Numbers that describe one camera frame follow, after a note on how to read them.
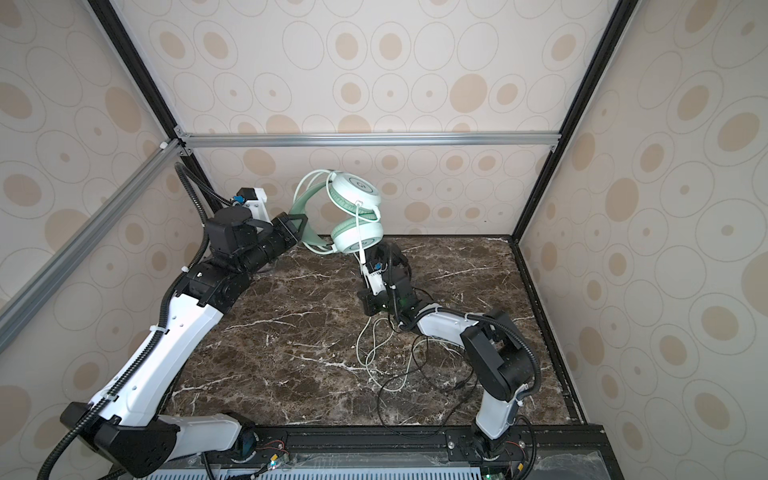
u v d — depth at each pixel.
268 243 0.56
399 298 0.70
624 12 0.68
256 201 0.59
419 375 0.85
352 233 0.53
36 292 0.53
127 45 0.72
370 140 0.92
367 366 0.87
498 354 0.48
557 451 0.75
